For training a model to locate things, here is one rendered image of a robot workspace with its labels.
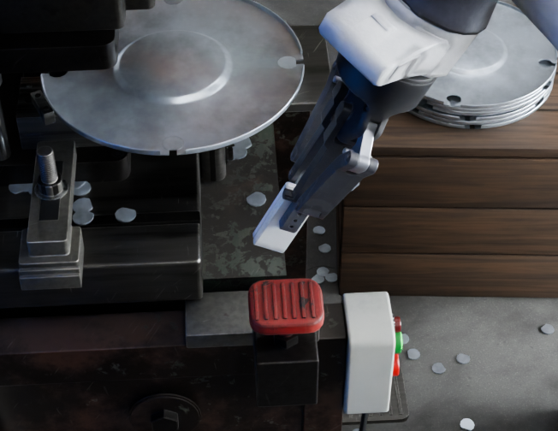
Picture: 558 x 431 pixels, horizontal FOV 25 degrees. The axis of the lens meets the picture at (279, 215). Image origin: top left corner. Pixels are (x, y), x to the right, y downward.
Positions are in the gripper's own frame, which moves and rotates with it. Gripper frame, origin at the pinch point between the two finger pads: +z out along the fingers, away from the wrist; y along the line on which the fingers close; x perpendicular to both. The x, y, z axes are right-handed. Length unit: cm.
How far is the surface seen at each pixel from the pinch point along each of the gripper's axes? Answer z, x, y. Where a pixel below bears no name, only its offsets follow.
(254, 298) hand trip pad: 11.1, -2.2, 0.4
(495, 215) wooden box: 43, -63, 65
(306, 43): 6.0, -7.9, 36.6
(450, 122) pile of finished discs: 33, -49, 70
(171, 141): 12.5, 5.8, 20.5
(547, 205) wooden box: 37, -69, 64
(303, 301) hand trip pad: 9.1, -6.3, -0.1
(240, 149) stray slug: 21.3, -6.6, 33.9
